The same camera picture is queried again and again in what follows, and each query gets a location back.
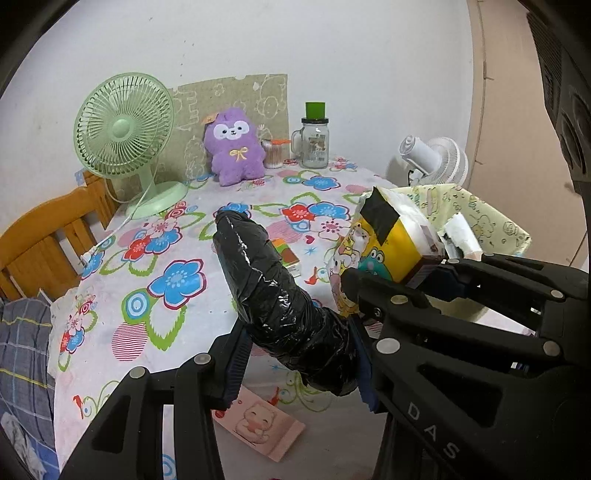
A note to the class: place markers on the glass mason jar green lid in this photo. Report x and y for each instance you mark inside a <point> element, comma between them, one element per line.
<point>310,143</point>

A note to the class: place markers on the yellow cartoon fabric storage box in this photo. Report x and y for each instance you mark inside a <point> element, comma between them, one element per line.
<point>495,232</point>

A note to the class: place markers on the yellow tissue pack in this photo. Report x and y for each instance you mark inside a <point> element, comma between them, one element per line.
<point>390,238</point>

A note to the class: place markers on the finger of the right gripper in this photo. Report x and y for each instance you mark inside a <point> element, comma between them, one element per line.
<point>508,272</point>
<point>409,313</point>

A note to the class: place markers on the green tissue pack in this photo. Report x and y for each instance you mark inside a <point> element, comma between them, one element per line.
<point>289,259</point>

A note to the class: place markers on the floral tablecloth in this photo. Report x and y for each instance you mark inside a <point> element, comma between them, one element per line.
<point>153,295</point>

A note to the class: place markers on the purple plush toy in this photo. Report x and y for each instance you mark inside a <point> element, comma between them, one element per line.
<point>236,152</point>

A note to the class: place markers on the green patterned board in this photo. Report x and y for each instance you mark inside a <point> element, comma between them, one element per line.
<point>263,98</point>

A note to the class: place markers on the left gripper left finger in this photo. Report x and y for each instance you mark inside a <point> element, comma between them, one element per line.
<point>125,438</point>

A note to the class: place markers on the green desk fan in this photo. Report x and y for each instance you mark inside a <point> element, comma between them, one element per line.
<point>120,130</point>

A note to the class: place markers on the beige door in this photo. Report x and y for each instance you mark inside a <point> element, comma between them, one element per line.
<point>517,162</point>

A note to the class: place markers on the pink wet wipes pack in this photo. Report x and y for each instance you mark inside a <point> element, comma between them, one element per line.
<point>260,424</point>

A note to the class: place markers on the small toothpick jar orange lid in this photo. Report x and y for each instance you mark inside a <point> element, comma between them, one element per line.
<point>277,151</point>

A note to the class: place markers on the black plastic bag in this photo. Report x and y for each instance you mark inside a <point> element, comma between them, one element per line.
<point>279,315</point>

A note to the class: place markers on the grey plaid pillow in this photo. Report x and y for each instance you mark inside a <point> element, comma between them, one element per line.
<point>27,390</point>

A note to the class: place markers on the white standing fan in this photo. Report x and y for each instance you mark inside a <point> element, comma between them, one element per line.
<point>438,161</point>

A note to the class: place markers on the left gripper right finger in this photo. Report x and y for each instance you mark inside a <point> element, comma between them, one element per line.
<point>369,396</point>

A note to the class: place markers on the wooden bed headboard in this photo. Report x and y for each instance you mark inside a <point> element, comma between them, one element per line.
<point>31,257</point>

